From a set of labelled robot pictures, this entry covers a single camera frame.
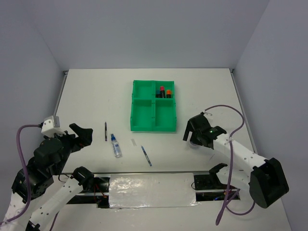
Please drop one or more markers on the clear round container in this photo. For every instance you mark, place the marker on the clear round container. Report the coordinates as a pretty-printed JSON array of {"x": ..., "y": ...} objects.
[{"x": 194, "y": 145}]

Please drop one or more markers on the green four-compartment tray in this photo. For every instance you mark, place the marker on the green four-compartment tray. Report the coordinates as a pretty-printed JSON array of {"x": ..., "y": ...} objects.
[{"x": 151, "y": 114}]

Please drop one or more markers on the blue pen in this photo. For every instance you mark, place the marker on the blue pen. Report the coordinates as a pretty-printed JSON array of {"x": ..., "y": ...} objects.
[{"x": 146, "y": 156}]

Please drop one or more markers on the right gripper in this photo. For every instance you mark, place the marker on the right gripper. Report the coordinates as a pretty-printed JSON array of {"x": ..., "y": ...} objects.
[{"x": 189, "y": 128}]

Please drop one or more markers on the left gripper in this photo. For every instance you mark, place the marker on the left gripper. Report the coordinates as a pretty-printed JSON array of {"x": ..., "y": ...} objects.
[{"x": 85, "y": 137}]

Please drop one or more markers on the table right edge rail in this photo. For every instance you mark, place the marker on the table right edge rail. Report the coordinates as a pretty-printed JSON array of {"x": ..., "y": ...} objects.
[{"x": 236, "y": 89}]

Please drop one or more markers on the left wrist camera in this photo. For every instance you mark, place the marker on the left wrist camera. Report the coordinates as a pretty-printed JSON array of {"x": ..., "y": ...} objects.
[{"x": 51, "y": 127}]

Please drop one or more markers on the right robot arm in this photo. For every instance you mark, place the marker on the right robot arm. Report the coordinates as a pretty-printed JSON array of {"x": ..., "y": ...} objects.
[{"x": 263, "y": 178}]

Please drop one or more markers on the silver tape panel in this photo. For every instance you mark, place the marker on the silver tape panel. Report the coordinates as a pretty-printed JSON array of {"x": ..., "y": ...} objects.
[{"x": 151, "y": 190}]

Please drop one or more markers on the table edge rail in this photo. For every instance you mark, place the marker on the table edge rail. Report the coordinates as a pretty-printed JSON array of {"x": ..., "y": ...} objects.
[
  {"x": 236, "y": 89},
  {"x": 61, "y": 91}
]

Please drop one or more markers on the blue-capped black highlighter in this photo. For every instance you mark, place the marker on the blue-capped black highlighter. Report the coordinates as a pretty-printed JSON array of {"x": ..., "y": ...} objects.
[{"x": 158, "y": 94}]

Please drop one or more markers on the clear spray bottle blue cap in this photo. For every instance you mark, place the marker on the clear spray bottle blue cap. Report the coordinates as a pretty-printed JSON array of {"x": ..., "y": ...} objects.
[{"x": 116, "y": 147}]

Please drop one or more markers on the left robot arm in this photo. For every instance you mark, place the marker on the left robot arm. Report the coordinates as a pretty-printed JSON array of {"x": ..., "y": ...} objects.
[{"x": 36, "y": 176}]

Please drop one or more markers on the table left edge rail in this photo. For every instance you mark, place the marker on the table left edge rail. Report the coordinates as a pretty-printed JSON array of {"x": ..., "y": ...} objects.
[{"x": 61, "y": 91}]

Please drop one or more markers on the purple pen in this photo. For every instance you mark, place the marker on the purple pen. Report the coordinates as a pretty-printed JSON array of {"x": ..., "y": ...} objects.
[{"x": 105, "y": 132}]

